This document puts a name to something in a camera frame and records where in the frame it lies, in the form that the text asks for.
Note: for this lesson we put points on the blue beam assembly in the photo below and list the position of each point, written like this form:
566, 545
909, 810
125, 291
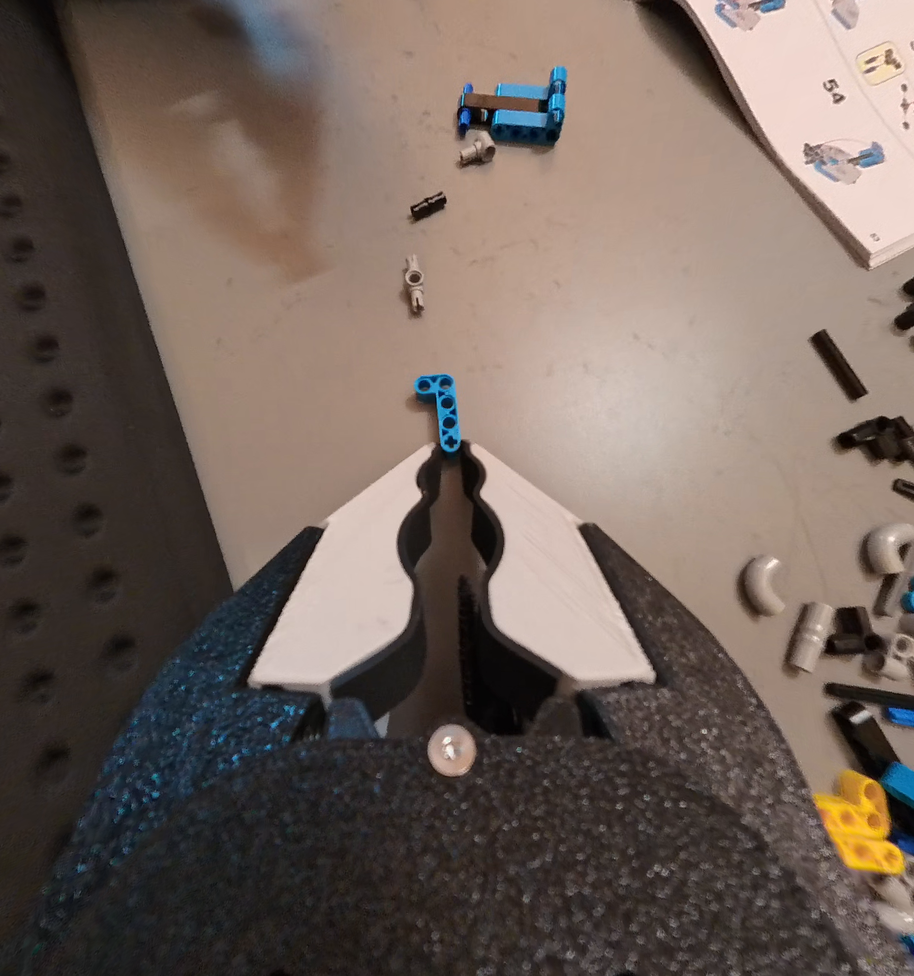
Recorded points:
525, 122

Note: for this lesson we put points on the light grey axle pin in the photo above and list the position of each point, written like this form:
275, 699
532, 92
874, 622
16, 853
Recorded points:
476, 150

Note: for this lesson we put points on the instruction booklet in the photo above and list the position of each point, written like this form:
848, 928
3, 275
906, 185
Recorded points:
846, 114

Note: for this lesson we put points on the black connector pin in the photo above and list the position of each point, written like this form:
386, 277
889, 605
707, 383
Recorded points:
429, 206

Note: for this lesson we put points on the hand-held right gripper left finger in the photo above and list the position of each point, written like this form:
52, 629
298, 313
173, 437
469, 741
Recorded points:
342, 602

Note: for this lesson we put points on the pile of toy building pieces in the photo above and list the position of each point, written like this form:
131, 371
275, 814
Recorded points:
899, 595

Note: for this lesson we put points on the small grey connector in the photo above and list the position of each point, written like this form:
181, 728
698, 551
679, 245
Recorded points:
413, 284

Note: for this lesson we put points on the black toy rod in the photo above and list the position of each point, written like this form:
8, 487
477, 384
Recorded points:
838, 364

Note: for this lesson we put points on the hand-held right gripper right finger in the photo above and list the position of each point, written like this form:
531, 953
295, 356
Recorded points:
564, 602

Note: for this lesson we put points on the black perforated pad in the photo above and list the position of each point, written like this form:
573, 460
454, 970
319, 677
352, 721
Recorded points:
60, 457

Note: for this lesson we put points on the blue angled toy beam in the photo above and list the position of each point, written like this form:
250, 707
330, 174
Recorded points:
445, 415

